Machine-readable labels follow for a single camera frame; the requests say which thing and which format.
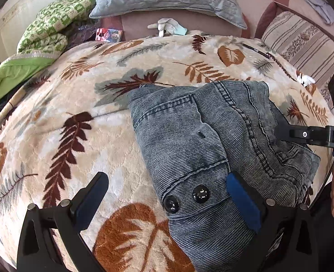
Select white crumpled tissue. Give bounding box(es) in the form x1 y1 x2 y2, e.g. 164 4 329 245
296 74 315 87

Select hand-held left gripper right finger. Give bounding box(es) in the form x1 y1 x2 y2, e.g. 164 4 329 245
226 171 320 272

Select small colourful box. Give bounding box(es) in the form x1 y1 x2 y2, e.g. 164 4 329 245
96 28 123 42

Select leaf print fleece blanket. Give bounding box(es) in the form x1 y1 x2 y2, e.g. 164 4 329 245
0 34 334 272

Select green patterned quilt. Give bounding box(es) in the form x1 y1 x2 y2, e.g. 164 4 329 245
0 0 98 107

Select white glove with teal cuff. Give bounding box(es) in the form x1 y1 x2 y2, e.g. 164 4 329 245
148 18 188 37

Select purple patterned cloth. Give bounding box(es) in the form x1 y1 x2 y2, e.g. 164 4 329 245
68 24 99 46

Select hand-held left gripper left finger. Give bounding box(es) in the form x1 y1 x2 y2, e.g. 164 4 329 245
17 171 109 272

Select black pen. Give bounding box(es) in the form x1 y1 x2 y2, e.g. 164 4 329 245
242 43 271 58

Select light grey folded cloth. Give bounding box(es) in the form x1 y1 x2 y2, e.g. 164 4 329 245
301 0 334 24

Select grey-blue denim pants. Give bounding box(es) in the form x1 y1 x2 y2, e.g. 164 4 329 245
128 80 321 272

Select grey quilted pillow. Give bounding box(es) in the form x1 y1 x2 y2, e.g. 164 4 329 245
89 0 248 30

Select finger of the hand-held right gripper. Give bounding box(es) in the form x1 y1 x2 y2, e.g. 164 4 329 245
274 122 329 148

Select striped sofa cushion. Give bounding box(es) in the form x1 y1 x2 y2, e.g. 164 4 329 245
261 11 334 91

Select pink-brown sofa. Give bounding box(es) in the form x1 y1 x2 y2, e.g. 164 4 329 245
99 0 334 71

